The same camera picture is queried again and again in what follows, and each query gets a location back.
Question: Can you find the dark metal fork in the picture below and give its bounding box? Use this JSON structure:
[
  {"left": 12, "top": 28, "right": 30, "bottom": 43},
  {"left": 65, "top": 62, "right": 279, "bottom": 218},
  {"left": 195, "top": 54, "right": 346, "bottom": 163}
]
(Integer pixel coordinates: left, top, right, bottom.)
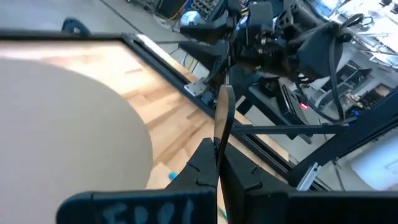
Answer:
[{"left": 213, "top": 84, "right": 236, "bottom": 175}]

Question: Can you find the black aluminium table frame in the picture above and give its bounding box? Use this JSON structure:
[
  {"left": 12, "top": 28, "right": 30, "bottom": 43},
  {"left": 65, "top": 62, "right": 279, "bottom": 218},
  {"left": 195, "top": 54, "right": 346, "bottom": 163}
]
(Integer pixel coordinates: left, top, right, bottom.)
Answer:
[{"left": 0, "top": 17, "right": 398, "bottom": 192}]

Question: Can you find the round tan placemat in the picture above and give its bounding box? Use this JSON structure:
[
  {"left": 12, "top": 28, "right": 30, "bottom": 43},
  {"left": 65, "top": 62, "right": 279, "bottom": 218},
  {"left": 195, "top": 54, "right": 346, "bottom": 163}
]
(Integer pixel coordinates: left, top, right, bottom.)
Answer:
[{"left": 0, "top": 57, "right": 154, "bottom": 224}]

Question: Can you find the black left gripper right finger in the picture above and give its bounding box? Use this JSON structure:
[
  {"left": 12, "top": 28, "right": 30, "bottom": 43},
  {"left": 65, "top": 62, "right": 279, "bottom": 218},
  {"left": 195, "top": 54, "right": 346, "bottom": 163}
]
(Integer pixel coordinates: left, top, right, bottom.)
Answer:
[{"left": 219, "top": 142, "right": 398, "bottom": 224}]

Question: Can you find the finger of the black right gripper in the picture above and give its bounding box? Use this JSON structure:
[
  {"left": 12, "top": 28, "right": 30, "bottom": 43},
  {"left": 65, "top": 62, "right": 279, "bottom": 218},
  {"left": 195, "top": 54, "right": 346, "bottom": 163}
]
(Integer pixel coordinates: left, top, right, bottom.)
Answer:
[
  {"left": 178, "top": 40, "right": 231, "bottom": 74},
  {"left": 179, "top": 12, "right": 233, "bottom": 43}
]

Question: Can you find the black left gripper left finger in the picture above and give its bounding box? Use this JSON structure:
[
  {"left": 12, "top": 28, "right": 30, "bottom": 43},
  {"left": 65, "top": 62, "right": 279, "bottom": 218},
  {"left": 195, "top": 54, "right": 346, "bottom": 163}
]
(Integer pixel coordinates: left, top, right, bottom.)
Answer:
[{"left": 56, "top": 138, "right": 218, "bottom": 224}]

